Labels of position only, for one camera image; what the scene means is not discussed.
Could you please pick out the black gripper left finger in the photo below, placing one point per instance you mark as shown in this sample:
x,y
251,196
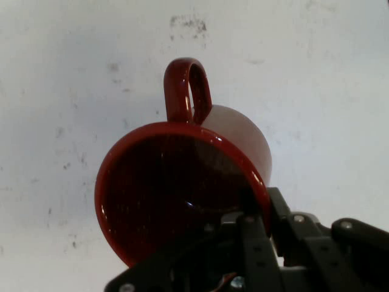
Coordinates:
x,y
252,243

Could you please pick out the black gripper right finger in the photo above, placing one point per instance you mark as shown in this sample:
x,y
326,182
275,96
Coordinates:
x,y
328,258

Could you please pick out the red enamel mug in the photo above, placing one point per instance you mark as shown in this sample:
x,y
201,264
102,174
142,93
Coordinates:
x,y
146,194

